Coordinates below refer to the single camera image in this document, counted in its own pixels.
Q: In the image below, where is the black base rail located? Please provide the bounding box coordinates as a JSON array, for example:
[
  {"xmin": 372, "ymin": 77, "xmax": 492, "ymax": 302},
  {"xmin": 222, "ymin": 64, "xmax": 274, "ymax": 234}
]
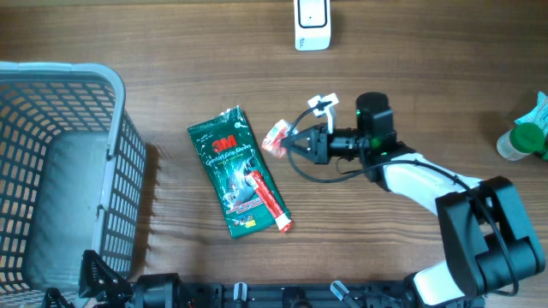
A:
[{"xmin": 180, "ymin": 276, "xmax": 425, "ymax": 308}]

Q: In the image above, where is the small red white packet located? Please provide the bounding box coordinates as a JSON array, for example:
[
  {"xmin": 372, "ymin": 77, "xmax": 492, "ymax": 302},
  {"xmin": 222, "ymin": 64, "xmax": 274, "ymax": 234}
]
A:
[{"xmin": 261, "ymin": 119, "xmax": 290, "ymax": 158}]

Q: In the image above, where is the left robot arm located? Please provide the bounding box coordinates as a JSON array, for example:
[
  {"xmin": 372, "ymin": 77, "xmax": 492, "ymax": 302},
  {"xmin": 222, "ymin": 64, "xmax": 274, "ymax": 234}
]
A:
[{"xmin": 78, "ymin": 250, "xmax": 196, "ymax": 308}]

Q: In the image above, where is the green 3M gloves packet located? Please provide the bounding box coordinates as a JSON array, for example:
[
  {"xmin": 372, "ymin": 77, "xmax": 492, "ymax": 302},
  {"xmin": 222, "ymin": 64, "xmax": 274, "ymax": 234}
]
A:
[{"xmin": 188, "ymin": 106, "xmax": 294, "ymax": 238}]

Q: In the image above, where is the white barcode scanner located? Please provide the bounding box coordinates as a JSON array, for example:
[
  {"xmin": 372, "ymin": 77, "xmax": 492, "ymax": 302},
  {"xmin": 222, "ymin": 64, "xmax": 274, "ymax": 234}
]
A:
[{"xmin": 294, "ymin": 0, "xmax": 331, "ymax": 51}]

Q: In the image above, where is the green lid jar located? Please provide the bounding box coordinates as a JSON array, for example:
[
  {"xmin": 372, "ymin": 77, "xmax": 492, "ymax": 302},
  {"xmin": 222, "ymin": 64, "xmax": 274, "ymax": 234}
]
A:
[{"xmin": 497, "ymin": 122, "xmax": 545, "ymax": 161}]

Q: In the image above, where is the grey plastic shopping basket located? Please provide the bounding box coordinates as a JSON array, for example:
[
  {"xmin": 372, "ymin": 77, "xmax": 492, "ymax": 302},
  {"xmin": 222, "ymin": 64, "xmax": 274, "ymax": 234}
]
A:
[{"xmin": 1, "ymin": 62, "xmax": 146, "ymax": 307}]

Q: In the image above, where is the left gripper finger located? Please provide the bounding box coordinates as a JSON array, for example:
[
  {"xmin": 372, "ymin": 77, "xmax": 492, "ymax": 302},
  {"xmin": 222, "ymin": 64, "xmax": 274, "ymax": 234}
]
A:
[
  {"xmin": 41, "ymin": 287, "xmax": 71, "ymax": 308},
  {"xmin": 78, "ymin": 250, "xmax": 122, "ymax": 298}
]

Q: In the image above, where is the red toothpaste tube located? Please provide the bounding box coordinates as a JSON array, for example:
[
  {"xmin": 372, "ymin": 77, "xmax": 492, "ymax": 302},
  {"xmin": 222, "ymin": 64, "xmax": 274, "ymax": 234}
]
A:
[{"xmin": 246, "ymin": 170, "xmax": 293, "ymax": 233}]

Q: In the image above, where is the teal wet wipes pack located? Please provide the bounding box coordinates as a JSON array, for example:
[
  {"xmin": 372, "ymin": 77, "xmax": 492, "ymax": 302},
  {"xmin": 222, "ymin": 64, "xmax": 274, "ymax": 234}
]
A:
[{"xmin": 515, "ymin": 92, "xmax": 548, "ymax": 134}]

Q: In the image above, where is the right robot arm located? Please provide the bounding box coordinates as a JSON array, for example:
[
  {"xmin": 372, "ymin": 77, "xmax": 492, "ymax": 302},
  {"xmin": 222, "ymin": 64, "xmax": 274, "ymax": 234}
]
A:
[{"xmin": 282, "ymin": 92, "xmax": 546, "ymax": 307}]

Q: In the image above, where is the black camera cable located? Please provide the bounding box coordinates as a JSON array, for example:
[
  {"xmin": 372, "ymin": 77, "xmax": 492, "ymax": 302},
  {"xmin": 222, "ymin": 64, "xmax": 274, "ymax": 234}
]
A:
[{"xmin": 286, "ymin": 101, "xmax": 520, "ymax": 297}]

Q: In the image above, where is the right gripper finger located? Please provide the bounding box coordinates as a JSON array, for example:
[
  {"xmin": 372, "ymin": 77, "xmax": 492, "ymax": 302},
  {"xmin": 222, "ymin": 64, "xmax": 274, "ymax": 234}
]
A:
[
  {"xmin": 284, "ymin": 125, "xmax": 319, "ymax": 145},
  {"xmin": 286, "ymin": 143, "xmax": 318, "ymax": 163}
]

